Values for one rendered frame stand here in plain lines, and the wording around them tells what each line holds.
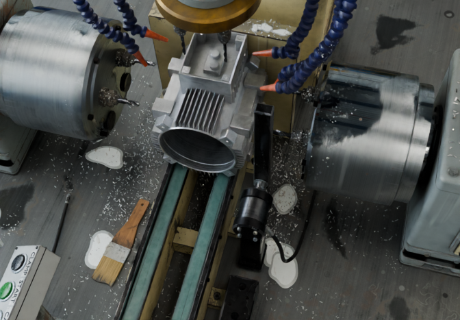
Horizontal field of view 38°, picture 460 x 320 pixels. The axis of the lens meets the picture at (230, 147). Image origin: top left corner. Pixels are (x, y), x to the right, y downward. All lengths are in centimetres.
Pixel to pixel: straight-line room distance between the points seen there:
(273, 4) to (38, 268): 68
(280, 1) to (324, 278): 57
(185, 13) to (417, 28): 86
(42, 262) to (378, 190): 60
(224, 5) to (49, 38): 38
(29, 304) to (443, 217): 73
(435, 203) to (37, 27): 80
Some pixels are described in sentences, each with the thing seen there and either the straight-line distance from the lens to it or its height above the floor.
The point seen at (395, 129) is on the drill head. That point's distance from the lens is 118.
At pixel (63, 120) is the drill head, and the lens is 132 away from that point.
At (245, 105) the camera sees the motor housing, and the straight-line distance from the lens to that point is 129.
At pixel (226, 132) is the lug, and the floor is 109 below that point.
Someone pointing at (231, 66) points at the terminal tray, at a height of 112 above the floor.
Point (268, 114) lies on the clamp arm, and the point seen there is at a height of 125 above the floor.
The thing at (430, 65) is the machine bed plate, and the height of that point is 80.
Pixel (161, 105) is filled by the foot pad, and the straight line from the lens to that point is 129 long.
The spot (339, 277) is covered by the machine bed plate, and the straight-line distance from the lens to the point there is 142.
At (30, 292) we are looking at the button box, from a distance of 117.
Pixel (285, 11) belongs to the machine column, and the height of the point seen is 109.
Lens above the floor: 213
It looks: 59 degrees down
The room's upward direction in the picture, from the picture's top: 3 degrees counter-clockwise
